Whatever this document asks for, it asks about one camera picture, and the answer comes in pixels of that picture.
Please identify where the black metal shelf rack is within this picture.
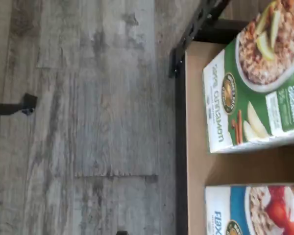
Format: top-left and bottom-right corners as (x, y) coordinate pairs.
(168, 0), (250, 235)

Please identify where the blue white flax oatmeal box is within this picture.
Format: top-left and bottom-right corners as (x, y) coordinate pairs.
(204, 185), (294, 235)

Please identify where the green Nature's Path oatmeal box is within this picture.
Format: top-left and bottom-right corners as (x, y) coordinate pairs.
(201, 0), (294, 154)

